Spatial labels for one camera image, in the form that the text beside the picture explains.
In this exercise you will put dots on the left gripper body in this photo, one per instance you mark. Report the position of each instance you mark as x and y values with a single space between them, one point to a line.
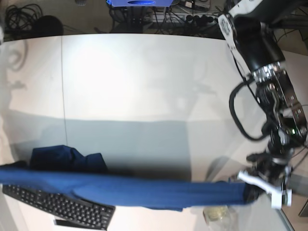
272 165

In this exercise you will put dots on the dark blue t-shirt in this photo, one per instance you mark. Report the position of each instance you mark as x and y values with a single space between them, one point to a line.
62 169

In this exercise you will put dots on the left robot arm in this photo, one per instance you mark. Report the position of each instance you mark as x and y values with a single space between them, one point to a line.
247 26

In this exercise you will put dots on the clear glass jar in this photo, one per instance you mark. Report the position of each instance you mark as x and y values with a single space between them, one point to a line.
220 218

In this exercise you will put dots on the black computer keyboard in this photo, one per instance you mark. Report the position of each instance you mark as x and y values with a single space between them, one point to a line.
72 212

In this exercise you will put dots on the white power strip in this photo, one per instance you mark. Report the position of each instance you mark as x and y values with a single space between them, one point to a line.
198 19

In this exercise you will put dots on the blue box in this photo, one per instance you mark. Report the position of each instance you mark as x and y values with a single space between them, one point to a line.
139 3

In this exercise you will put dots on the black round stool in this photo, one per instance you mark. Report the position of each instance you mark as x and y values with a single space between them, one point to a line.
47 26

